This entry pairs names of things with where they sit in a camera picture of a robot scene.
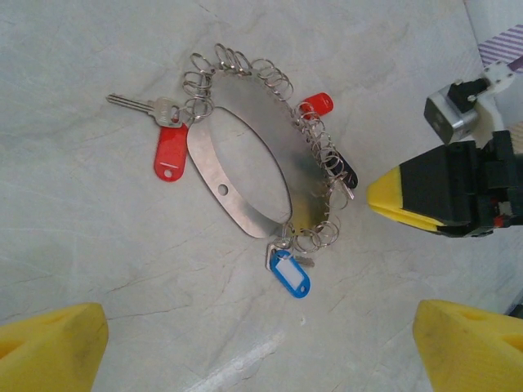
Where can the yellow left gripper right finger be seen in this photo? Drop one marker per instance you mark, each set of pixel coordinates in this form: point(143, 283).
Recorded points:
point(470, 351)

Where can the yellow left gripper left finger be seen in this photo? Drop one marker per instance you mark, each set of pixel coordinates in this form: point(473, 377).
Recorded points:
point(49, 351)

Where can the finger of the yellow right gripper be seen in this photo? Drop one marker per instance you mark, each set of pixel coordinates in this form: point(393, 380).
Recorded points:
point(433, 183)
point(408, 220)

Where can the black key tag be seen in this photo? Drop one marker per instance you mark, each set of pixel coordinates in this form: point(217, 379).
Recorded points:
point(347, 169)

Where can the blue key tag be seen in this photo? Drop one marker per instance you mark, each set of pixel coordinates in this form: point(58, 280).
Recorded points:
point(292, 275)

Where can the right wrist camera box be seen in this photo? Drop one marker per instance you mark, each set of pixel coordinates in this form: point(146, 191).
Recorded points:
point(445, 118)

